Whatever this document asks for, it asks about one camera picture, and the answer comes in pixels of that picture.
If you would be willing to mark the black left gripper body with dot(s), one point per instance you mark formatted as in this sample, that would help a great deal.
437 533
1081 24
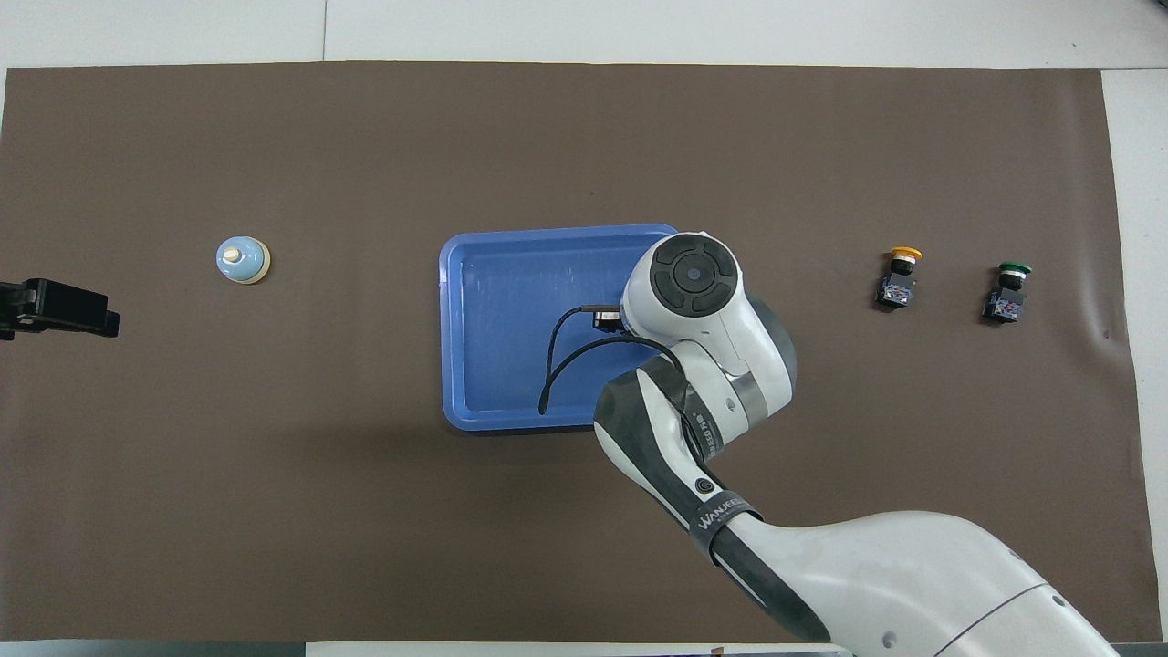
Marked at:
68 308

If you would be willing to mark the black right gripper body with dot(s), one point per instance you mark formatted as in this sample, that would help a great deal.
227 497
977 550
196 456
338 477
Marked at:
607 321

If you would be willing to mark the light blue call bell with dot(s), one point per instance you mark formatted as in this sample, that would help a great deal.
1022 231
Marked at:
241 261

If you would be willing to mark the yellow push button switch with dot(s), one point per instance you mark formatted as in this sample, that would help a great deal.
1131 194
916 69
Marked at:
899 285

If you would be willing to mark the green push button switch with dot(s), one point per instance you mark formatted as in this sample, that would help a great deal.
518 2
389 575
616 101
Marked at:
1006 301

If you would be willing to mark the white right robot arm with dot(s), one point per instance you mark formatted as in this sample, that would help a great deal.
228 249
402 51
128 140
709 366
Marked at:
867 584

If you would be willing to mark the blue plastic tray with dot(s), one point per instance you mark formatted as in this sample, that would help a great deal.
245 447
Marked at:
502 301

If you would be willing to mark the brown table mat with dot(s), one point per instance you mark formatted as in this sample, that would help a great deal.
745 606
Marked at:
274 511

